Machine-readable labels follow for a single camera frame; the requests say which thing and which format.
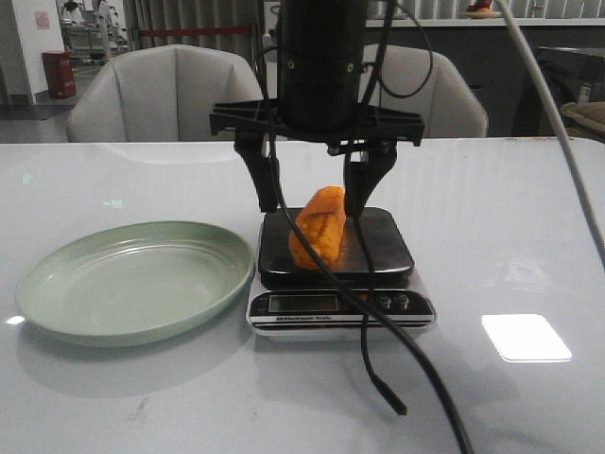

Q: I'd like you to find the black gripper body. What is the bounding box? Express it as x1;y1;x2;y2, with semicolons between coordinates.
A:
210;45;424;147

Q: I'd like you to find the black cable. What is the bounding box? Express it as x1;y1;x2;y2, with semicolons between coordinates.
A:
352;0;435;417
250;0;476;454

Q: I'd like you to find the left grey upholstered chair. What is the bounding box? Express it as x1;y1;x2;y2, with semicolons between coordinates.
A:
66;44;261;143

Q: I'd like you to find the fruit plate on counter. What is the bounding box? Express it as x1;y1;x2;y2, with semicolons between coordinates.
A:
461;0;501;19

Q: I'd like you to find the right grey upholstered chair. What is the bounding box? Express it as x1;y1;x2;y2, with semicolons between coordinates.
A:
371;45;489;138

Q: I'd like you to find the light green plate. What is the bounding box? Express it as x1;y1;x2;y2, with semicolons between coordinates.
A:
16;221;254;348

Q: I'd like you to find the grey upholstered chair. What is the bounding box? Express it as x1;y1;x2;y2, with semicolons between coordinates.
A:
371;45;489;138
66;44;261;143

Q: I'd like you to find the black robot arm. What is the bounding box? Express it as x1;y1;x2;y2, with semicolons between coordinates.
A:
210;1;424;215

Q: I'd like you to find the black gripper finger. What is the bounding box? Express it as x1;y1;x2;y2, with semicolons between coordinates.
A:
343;139;397;218
233;131;278;213

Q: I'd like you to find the grey cable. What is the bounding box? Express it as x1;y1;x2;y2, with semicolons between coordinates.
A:
493;0;605;266

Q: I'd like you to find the dark glossy appliance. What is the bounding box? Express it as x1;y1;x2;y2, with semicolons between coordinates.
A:
511;45;605;138

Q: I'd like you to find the orange corn cob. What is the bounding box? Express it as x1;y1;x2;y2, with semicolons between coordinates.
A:
295;185;346;268

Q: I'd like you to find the red trash bin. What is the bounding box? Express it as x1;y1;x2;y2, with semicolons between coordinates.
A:
42;51;77;98

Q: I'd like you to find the black silver kitchen scale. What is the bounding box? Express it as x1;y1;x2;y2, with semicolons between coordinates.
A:
246;207;437;341

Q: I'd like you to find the dark grey counter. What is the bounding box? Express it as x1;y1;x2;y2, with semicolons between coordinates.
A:
390;18;604;136

